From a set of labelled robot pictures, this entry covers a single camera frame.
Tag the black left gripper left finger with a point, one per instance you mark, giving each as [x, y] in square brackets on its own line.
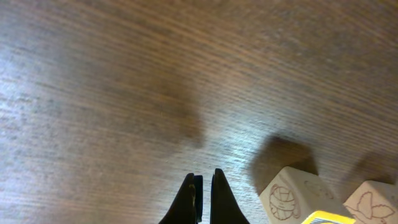
[187, 206]

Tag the green V block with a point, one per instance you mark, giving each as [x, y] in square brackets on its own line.
[373, 203]

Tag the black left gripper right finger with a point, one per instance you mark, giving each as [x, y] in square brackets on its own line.
[224, 207]

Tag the yellow C block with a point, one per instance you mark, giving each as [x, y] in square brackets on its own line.
[298, 197]

